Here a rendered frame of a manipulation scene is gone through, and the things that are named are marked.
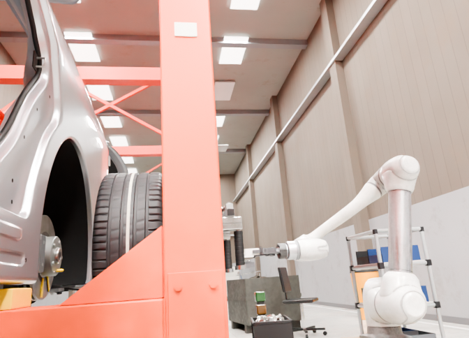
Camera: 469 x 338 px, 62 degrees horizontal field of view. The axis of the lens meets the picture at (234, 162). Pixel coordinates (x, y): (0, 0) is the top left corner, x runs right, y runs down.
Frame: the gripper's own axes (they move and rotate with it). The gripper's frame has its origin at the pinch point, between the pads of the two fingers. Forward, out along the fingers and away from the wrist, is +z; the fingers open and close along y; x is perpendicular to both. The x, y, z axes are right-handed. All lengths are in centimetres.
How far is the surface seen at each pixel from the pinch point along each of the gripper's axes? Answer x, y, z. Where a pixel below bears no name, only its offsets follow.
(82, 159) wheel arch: 45, -10, 73
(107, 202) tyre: 17, -46, 56
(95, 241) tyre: 3, -50, 59
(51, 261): -1, -29, 78
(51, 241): 7, -28, 79
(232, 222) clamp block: 9.5, -36.6, 10.5
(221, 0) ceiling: 570, 509, -83
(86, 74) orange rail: 248, 268, 134
